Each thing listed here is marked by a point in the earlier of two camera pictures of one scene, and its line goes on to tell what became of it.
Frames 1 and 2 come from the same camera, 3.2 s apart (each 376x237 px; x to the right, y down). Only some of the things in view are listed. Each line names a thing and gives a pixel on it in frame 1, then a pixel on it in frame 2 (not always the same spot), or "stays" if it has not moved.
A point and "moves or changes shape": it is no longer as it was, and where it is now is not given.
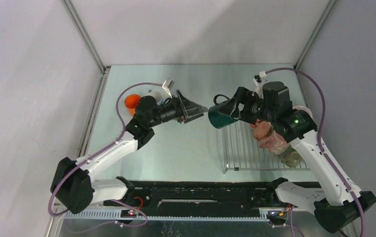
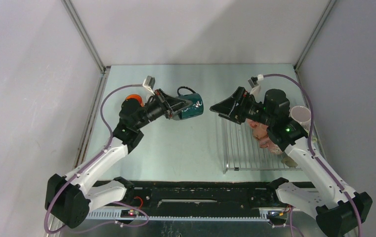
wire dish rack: (243, 152) stays
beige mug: (291, 158) stays
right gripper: (245, 97) stays
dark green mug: (218, 118) moves or changes shape
